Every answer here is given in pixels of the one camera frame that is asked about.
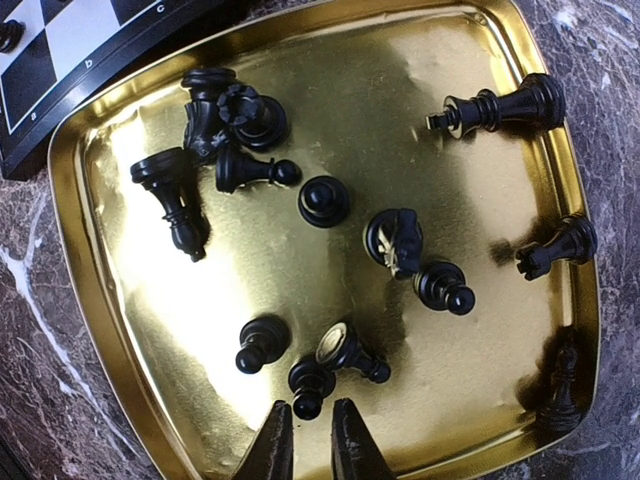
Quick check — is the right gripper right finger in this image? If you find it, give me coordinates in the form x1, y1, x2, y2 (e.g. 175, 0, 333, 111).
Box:
331, 398, 385, 479

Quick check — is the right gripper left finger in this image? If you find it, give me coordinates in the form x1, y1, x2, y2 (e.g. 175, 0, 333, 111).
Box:
239, 400, 294, 480

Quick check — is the gold metal tray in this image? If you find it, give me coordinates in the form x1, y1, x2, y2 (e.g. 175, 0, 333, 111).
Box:
49, 1, 600, 479

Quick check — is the black white chess board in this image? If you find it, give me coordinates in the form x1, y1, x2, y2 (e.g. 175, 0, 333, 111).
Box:
0, 0, 301, 179

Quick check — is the black pawn corner square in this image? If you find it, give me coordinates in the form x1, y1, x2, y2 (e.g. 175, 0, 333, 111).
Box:
0, 19, 25, 54

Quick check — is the black knight piece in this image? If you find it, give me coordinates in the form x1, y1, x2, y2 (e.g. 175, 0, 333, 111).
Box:
364, 208, 424, 280

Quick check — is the black pawn upright centre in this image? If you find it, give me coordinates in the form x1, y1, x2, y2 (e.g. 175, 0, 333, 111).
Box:
298, 175, 351, 228

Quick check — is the black bishop piece lying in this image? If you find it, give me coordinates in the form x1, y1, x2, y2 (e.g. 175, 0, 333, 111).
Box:
130, 147, 210, 262

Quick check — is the black rook piece lying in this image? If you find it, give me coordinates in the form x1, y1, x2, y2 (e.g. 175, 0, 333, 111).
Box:
515, 214, 598, 281

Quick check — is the black rook upright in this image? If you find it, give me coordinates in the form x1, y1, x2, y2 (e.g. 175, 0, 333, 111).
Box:
217, 84, 289, 152

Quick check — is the black king piece lying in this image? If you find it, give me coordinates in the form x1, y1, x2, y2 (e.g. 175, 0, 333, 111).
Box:
425, 73, 566, 139

